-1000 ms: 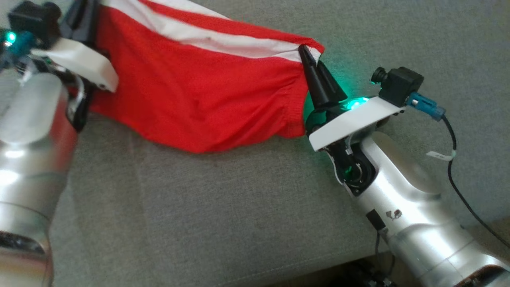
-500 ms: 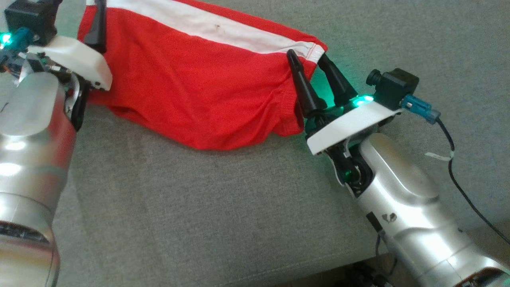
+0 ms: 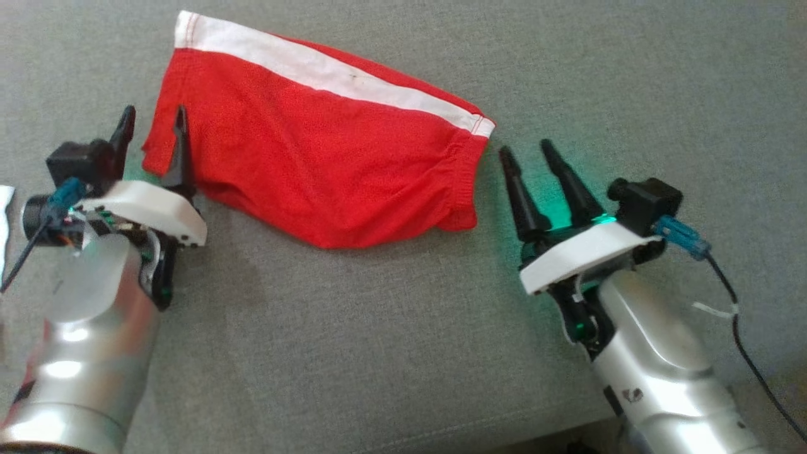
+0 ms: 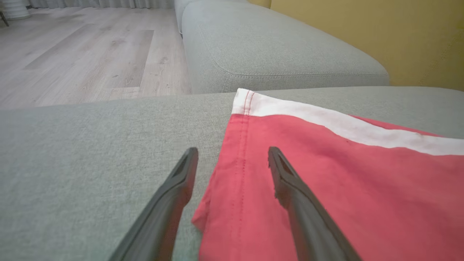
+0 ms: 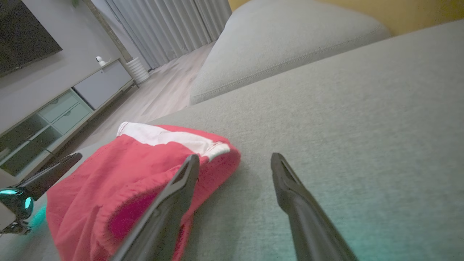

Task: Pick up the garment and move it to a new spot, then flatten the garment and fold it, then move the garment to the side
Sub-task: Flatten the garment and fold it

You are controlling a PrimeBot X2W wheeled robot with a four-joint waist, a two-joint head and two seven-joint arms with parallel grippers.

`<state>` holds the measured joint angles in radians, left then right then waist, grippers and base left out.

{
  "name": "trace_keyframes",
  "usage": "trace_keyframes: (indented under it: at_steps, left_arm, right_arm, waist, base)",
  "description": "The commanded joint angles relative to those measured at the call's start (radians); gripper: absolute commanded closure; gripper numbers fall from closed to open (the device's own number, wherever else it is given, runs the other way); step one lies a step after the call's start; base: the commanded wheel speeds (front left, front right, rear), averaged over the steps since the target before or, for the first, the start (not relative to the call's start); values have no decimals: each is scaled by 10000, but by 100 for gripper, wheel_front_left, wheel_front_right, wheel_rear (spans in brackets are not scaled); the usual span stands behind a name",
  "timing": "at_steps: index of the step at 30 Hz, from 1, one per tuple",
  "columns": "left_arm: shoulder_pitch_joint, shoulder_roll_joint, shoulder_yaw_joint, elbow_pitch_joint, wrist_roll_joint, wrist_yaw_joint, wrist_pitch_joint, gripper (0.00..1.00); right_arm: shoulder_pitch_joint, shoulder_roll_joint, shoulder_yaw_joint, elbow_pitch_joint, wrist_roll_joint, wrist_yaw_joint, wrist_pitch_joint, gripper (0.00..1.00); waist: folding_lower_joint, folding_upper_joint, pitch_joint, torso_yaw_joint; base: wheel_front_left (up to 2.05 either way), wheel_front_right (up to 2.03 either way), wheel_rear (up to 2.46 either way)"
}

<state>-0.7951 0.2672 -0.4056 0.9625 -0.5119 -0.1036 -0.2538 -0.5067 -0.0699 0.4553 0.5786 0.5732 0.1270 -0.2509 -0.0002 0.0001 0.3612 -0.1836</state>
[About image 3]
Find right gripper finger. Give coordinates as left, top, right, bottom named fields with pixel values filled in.
left=498, top=146, right=552, bottom=243
left=540, top=139, right=607, bottom=229

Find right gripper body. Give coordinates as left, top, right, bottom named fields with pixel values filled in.
left=518, top=216, right=668, bottom=361

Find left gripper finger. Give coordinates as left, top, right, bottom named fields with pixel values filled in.
left=161, top=105, right=197, bottom=197
left=108, top=105, right=137, bottom=180

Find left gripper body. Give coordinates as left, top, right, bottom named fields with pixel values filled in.
left=22, top=180, right=209, bottom=311

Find red shorts with white stripe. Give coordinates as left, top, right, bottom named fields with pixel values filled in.
left=142, top=9, right=497, bottom=250

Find large grey sofa seat cushion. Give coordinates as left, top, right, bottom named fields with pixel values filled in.
left=0, top=0, right=807, bottom=454

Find left black cable blue plug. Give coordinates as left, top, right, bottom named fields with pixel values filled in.
left=0, top=178, right=86, bottom=294

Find black cable blue plug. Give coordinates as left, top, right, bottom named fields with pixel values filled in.
left=0, top=178, right=86, bottom=294
left=654, top=216, right=807, bottom=442

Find right black cable blue plug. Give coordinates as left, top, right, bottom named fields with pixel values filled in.
left=654, top=216, right=807, bottom=442

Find white cable tie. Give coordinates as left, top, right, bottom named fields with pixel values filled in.
left=692, top=301, right=740, bottom=318

